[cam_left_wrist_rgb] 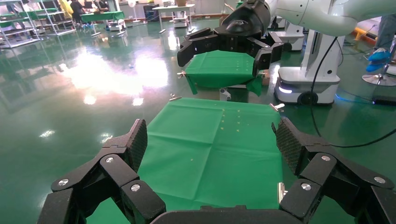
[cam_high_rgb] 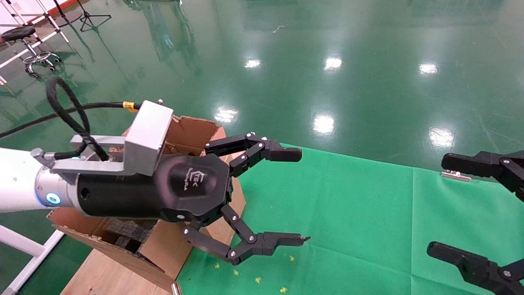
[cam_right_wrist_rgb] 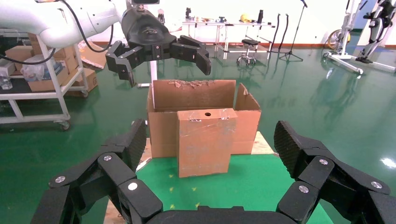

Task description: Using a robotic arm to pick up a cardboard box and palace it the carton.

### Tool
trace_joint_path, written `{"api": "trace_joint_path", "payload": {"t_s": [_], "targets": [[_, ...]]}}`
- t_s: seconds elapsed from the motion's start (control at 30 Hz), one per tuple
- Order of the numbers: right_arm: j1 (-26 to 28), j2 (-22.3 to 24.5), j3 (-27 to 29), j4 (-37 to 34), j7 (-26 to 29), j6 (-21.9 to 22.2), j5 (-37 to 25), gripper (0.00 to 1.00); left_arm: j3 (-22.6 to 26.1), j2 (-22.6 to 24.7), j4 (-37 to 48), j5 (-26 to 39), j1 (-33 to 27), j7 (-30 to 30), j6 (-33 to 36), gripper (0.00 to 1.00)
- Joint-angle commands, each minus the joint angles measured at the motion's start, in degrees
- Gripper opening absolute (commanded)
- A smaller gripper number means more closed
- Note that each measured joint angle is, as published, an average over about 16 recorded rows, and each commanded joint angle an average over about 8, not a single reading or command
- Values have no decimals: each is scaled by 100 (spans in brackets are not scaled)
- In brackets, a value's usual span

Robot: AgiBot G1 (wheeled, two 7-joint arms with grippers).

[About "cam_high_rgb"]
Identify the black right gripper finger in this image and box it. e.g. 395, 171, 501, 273
427, 241, 524, 295
441, 150, 524, 202

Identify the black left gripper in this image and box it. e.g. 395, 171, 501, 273
76, 132, 311, 266

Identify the large open cardboard carton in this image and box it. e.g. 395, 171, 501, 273
47, 116, 226, 293

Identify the green table cloth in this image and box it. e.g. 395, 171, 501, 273
176, 141, 524, 295

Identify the black foam block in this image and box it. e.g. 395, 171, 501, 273
102, 218, 158, 253

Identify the black tripod stand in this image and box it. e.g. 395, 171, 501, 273
52, 0, 112, 32

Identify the black round stool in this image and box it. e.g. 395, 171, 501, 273
1, 25, 62, 78

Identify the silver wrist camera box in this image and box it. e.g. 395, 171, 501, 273
51, 100, 174, 185

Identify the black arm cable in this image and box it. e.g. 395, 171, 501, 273
0, 77, 140, 161

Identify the white table leg frame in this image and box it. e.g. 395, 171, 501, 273
0, 225, 65, 295

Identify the white metal frame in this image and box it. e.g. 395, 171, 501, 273
0, 0, 70, 86

